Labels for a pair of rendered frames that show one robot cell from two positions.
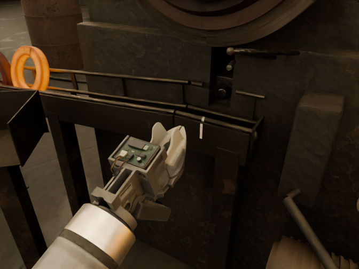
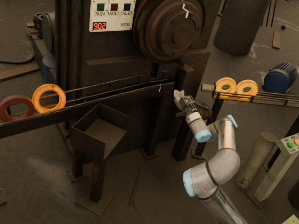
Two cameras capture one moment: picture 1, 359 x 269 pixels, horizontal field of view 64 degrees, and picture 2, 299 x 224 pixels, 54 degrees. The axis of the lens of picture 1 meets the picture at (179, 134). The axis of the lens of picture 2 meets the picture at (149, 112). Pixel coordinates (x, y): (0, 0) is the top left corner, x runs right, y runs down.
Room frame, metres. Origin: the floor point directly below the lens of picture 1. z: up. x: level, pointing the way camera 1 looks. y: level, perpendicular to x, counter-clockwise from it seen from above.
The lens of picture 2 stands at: (-0.02, 1.54, 1.75)
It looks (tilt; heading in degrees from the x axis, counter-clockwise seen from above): 37 degrees down; 292
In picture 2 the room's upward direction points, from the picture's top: 13 degrees clockwise
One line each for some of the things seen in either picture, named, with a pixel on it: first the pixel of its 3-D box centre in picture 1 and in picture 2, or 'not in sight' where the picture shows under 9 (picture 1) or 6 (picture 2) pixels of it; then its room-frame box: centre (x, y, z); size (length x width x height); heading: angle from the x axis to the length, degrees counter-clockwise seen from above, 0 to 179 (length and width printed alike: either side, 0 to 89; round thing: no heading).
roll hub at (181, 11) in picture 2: not in sight; (179, 34); (0.55, -0.02, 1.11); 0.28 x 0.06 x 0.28; 60
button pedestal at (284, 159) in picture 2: not in sight; (277, 171); (-0.34, -0.30, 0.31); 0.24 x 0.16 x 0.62; 60
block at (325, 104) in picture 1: (309, 148); (182, 81); (0.53, -0.28, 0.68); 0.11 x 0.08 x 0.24; 150
